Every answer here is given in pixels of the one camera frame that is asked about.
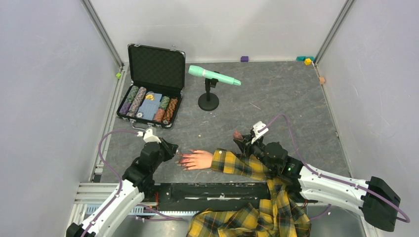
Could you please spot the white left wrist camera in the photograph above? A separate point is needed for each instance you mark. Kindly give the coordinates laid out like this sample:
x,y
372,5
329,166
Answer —
x,y
148,135

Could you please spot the pink nail polish bottle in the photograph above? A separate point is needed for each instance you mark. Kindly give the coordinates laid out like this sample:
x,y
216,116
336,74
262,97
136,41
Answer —
x,y
237,135

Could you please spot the black microphone stand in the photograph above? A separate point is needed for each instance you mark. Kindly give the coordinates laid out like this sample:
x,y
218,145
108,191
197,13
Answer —
x,y
209,101

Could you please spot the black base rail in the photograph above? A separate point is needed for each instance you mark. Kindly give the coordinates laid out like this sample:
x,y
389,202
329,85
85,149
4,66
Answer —
x,y
202,196

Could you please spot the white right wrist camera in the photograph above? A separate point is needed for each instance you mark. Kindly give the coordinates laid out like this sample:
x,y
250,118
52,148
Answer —
x,y
258,131

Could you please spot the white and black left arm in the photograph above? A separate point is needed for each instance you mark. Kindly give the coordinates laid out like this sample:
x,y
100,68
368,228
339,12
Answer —
x,y
134,185

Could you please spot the mint green microphone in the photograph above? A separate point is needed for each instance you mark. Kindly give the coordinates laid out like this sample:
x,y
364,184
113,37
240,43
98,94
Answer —
x,y
201,72

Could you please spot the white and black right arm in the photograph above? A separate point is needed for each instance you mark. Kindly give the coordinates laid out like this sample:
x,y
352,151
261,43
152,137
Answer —
x,y
373,199

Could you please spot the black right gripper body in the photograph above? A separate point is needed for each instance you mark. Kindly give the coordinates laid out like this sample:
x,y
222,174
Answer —
x,y
257,149

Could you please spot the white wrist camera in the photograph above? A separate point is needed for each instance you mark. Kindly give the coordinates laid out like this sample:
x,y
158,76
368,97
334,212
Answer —
x,y
148,135
258,131

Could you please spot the teal block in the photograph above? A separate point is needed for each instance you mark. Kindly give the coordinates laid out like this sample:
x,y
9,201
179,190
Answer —
x,y
303,58

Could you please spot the mannequin hand with stained nails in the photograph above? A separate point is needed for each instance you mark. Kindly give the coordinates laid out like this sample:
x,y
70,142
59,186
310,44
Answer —
x,y
197,159

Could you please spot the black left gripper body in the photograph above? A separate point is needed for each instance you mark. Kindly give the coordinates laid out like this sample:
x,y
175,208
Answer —
x,y
166,153

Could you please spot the yellow cube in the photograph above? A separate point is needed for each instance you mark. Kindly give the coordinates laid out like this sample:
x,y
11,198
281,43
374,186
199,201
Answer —
x,y
307,61

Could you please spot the black poker chip case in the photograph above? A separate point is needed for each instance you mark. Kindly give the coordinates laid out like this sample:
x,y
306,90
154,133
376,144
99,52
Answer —
x,y
157,83

